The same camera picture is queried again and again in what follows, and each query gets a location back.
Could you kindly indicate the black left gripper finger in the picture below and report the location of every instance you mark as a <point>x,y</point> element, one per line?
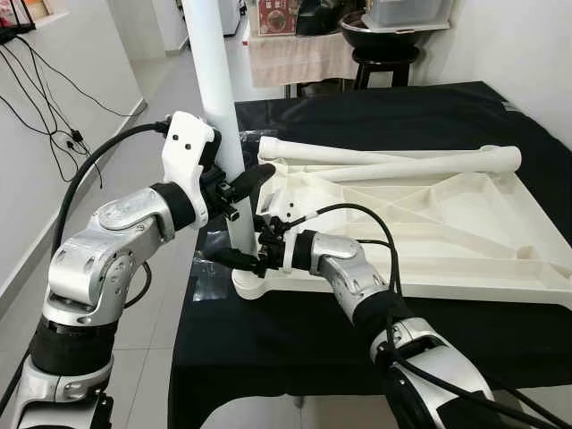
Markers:
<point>252,179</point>

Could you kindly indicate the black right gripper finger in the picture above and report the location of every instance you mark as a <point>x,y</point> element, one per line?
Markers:
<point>237,259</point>

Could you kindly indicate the white plastic table leg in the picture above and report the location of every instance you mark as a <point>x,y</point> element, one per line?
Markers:
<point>331,152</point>
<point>206,71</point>
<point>429,165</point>

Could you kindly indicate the cream plastic children table top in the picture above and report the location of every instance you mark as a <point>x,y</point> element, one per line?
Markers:
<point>465,232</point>

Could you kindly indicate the clear plastic bag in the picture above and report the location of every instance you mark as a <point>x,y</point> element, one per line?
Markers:
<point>210,277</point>

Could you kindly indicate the black tablecloth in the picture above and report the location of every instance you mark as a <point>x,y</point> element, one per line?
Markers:
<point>295,349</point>

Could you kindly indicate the red printed carton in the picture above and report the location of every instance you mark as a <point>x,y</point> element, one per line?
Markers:
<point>275,18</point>

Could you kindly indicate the white cabinet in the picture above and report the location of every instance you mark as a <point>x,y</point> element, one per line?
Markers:
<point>231,13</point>

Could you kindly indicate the black bag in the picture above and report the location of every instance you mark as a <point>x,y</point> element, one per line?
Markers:
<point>320,16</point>

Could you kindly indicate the black bowl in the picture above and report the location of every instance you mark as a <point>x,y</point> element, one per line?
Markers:
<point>393,36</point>

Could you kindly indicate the small black device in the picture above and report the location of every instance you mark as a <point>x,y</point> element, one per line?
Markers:
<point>16,34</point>

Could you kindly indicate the orange package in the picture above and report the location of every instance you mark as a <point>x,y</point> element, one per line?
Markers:
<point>34,9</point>

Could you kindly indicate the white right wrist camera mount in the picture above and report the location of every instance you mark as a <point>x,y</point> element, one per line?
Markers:
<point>281,207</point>

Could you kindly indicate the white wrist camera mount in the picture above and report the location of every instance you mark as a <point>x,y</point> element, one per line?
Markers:
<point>188,147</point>
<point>281,207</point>

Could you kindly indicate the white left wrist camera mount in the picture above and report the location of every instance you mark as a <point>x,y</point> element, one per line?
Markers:
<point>188,147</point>

